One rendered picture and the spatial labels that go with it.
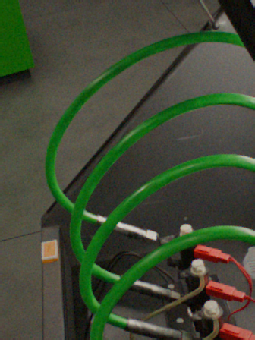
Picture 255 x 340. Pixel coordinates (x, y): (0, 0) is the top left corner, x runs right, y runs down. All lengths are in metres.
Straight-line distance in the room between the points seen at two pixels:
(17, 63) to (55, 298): 3.27
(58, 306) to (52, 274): 0.09
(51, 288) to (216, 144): 0.42
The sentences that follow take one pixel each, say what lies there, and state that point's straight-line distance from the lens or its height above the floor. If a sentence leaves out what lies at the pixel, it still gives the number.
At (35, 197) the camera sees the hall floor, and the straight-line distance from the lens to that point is 3.08.
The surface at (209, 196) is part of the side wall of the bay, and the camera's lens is 1.29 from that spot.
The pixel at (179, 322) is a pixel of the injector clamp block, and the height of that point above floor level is 0.98.
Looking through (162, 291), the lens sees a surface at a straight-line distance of 0.87.
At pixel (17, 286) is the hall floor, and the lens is 2.61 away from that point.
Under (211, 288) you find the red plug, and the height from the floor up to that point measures 1.10.
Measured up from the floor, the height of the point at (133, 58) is 1.41.
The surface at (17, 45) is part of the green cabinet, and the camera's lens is 4.24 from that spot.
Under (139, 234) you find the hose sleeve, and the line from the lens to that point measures 0.90.
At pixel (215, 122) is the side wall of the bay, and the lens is 1.20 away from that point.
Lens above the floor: 1.71
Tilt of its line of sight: 33 degrees down
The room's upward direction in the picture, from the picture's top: 10 degrees counter-clockwise
